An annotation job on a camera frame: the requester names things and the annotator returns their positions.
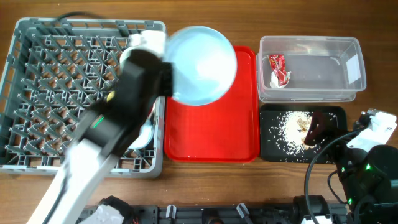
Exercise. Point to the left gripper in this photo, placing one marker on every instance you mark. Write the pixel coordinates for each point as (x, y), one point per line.
(170, 72)

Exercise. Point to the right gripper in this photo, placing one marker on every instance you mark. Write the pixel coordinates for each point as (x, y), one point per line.
(325, 128)

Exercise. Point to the rice and food scraps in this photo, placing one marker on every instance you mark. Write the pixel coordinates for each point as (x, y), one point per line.
(284, 137)

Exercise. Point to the light blue plate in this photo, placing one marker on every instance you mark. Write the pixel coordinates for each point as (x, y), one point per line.
(204, 65)

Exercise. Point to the white tissue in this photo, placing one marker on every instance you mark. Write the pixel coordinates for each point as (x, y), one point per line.
(279, 78)

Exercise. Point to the small green saucer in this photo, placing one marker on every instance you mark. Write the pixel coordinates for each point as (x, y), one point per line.
(145, 136)

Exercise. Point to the red snack wrapper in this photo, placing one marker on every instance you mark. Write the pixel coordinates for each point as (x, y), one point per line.
(277, 61)

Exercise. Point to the mint green bowl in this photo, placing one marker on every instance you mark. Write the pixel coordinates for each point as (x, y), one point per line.
(125, 58)

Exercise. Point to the yellow plastic cup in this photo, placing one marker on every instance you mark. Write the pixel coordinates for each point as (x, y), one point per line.
(110, 96)

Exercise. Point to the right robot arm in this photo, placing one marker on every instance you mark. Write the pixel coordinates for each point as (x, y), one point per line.
(366, 167)

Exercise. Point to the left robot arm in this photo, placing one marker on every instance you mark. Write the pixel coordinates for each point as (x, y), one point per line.
(106, 129)

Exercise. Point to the black waste tray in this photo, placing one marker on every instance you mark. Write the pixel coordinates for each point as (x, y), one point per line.
(335, 113)

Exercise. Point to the grey dishwasher rack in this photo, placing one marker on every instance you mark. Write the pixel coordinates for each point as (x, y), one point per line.
(55, 69)

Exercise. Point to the clear plastic bin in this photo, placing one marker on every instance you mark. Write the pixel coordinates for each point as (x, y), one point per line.
(323, 69)

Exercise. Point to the red plastic tray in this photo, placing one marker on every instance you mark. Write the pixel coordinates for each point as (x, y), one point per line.
(224, 131)

